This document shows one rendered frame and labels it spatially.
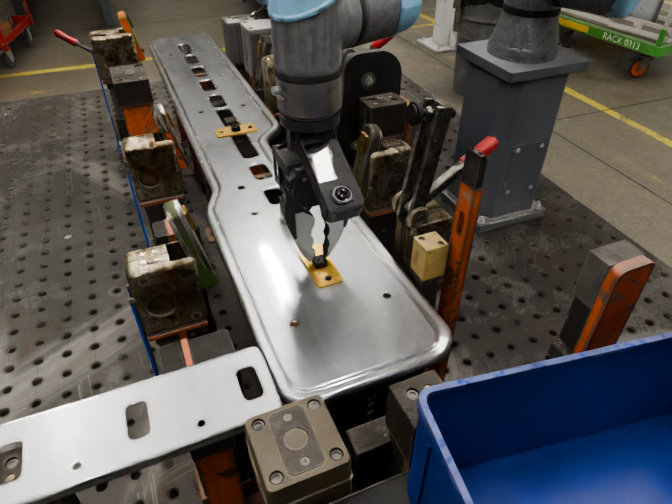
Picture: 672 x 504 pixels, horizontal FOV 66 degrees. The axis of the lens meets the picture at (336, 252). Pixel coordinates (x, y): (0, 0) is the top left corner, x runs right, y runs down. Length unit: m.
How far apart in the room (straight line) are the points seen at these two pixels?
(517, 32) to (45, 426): 1.07
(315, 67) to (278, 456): 0.38
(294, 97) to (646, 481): 0.50
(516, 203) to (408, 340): 0.80
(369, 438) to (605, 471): 0.22
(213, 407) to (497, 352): 0.63
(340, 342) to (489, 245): 0.74
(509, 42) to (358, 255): 0.64
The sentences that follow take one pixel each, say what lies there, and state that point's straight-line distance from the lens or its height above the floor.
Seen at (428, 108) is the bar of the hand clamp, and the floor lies 1.21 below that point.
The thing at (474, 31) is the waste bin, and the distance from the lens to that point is 3.84.
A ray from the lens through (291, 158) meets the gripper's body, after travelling 0.66.
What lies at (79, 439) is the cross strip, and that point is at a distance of 0.61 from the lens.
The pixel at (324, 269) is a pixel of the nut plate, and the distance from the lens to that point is 0.72.
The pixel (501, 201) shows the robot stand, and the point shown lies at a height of 0.77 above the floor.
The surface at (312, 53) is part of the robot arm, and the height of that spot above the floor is 1.30.
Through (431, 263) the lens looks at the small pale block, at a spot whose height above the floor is 1.04.
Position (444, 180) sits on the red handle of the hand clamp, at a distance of 0.75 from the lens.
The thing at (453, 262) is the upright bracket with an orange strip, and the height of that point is 1.04.
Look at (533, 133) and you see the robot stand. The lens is 1.29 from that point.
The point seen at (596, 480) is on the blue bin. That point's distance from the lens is 0.55.
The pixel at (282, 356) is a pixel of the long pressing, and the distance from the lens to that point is 0.62.
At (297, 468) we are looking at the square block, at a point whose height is 1.06.
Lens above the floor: 1.48
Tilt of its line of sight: 39 degrees down
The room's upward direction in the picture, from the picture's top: straight up
